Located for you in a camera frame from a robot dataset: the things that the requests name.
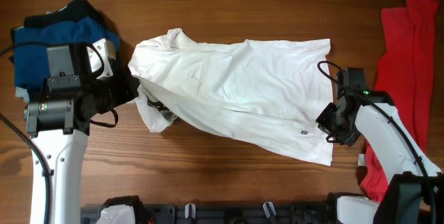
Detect white t-shirt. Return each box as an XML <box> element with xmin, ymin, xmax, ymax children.
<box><xmin>128</xmin><ymin>28</ymin><xmax>333</xmax><ymax>166</ymax></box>

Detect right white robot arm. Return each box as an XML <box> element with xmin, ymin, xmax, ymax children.
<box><xmin>316</xmin><ymin>91</ymin><xmax>443</xmax><ymax>223</ymax></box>

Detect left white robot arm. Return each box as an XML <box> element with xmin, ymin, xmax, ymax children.
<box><xmin>24</xmin><ymin>38</ymin><xmax>138</xmax><ymax>223</ymax></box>

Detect red t-shirt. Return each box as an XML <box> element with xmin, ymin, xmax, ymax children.
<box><xmin>357</xmin><ymin>0</ymin><xmax>441</xmax><ymax>204</ymax></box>

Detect black folded shirt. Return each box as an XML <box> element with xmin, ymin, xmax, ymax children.
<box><xmin>23</xmin><ymin>0</ymin><xmax>109</xmax><ymax>30</ymax></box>

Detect blue folded shirt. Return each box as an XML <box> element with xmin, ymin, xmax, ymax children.
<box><xmin>13</xmin><ymin>17</ymin><xmax>120</xmax><ymax>90</ymax></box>

